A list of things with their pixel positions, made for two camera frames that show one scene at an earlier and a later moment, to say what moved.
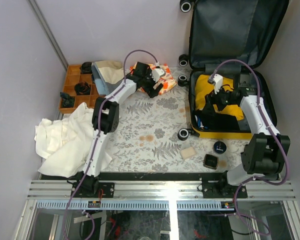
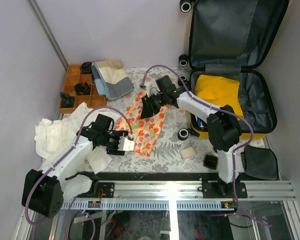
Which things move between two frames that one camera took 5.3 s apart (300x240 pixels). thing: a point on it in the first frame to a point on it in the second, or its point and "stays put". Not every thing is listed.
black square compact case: x=211 y=161 stays put
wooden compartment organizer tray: x=74 y=76 stays put
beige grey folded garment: x=108 y=75 stays put
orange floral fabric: x=167 y=80 to x=145 y=130
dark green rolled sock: x=67 y=101 stays put
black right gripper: x=213 y=99 to x=148 y=109
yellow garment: x=203 y=87 stays put
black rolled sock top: x=86 y=68 stays put
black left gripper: x=150 y=90 to x=115 y=151
